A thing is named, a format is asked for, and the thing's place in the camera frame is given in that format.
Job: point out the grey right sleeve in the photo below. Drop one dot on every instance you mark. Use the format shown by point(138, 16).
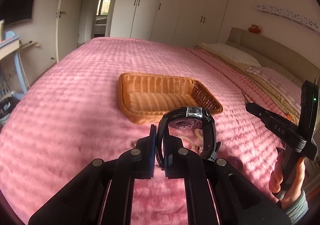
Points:
point(298, 209)

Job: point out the pink patterned pillow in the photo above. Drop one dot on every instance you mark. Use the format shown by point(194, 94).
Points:
point(281, 85)

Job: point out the white wardrobe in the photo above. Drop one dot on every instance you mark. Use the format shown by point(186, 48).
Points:
point(184, 23)

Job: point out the red plush toy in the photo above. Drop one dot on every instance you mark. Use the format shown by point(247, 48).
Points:
point(255, 29)

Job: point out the pink bed blanket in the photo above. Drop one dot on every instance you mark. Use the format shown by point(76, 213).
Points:
point(71, 116)

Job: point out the small wall shelf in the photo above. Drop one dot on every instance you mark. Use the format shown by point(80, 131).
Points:
point(29, 44)

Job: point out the cream dotted pillow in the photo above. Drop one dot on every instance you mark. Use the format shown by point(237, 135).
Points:
point(230, 52)

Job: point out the black wall television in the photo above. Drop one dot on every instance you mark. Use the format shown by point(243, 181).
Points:
point(14, 11)

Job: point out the beige bed headboard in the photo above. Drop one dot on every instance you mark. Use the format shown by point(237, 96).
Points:
point(271, 54)

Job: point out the brown wicker basket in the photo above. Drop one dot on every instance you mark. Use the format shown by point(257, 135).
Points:
point(145, 98)

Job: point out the black wrist watch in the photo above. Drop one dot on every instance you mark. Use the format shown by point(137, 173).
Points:
point(193, 125)

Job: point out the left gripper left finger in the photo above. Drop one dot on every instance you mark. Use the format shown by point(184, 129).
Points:
point(102, 192)

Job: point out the white bedroom door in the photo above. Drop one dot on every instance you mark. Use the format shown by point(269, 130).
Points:
point(67, 23)

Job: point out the right hand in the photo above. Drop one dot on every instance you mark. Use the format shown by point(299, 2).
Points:
point(276, 179)

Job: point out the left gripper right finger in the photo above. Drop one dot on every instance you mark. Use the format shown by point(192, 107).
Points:
point(216, 193)

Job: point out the white decorative wall shelf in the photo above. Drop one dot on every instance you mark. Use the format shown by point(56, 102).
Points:
point(290, 15)

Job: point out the beige bed sheet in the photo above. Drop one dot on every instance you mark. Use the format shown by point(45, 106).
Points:
point(290, 113)

